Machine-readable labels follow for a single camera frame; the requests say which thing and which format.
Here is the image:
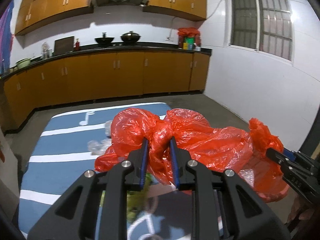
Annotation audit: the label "light green plastic bag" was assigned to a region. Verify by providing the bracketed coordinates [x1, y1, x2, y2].
[100, 173, 153, 224]

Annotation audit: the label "small red bag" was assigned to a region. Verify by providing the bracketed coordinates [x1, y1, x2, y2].
[249, 118, 284, 158]

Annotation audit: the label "large red plastic bag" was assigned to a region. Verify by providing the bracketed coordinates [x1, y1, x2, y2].
[94, 108, 253, 185]

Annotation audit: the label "red plastic trash basket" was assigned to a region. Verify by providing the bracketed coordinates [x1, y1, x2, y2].
[238, 151, 289, 203]

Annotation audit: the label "lower orange kitchen cabinets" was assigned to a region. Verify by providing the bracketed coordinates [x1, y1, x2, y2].
[1, 47, 212, 133]

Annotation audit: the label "person's right hand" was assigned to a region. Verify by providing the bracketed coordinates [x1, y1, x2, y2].
[287, 195, 315, 223]

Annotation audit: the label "clear white plastic bag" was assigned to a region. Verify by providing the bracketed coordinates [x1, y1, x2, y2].
[87, 120, 112, 155]

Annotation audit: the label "blue white striped mat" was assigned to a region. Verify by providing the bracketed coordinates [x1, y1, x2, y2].
[18, 106, 191, 239]

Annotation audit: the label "red bag on counter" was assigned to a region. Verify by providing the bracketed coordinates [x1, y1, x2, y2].
[177, 27, 201, 50]

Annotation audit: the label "right black wok with lid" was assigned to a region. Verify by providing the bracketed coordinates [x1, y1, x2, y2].
[120, 31, 140, 46]

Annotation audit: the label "left black wok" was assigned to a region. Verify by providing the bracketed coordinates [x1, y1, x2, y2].
[95, 33, 114, 47]

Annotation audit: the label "barred window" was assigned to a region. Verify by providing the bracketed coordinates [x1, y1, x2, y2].
[229, 0, 293, 61]

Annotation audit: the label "red sauce bottle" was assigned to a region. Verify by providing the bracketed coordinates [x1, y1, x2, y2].
[74, 38, 80, 51]

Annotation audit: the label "dark wooden cutting board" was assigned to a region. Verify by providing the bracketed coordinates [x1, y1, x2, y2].
[53, 36, 74, 56]

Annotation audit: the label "glass jar with utensils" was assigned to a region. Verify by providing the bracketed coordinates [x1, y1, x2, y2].
[41, 42, 53, 60]

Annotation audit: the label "green basin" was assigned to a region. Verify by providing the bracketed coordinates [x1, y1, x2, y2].
[16, 58, 31, 69]

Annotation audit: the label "purple blue hanging cloth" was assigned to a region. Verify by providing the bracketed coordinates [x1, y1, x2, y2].
[0, 0, 14, 75]

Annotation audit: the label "upper left orange cabinets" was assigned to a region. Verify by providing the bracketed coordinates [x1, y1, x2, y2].
[15, 0, 93, 36]

